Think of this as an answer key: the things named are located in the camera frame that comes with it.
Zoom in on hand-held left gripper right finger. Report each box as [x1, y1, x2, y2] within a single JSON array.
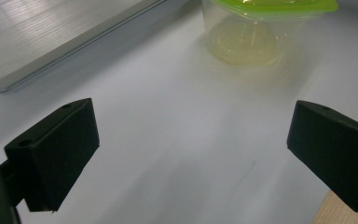
[[286, 99, 358, 215]]

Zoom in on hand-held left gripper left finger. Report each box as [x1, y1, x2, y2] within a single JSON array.
[[4, 97, 101, 215]]

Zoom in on white wire rack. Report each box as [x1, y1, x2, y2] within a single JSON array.
[[0, 0, 170, 93]]

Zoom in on clear container with green lid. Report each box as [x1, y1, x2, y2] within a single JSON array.
[[200, 0, 339, 67]]

